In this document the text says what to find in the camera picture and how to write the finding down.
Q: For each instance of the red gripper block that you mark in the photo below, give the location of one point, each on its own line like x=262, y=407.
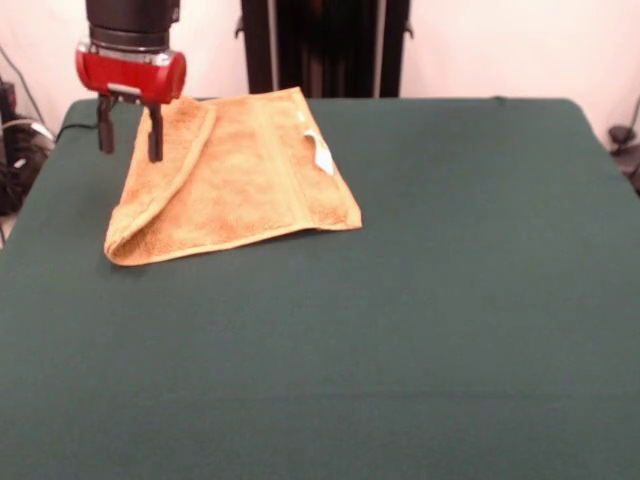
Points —
x=135, y=75

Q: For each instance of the tan terry towel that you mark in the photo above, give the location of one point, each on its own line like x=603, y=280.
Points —
x=240, y=185

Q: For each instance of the dark green tablecloth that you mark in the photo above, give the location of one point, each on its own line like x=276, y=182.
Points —
x=400, y=325

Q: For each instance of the black plug adapter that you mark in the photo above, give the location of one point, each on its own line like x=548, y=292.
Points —
x=620, y=135

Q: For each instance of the black power strip red switch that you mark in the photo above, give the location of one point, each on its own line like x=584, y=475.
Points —
x=7, y=100

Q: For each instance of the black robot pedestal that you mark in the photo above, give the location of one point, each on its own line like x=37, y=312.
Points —
x=325, y=50

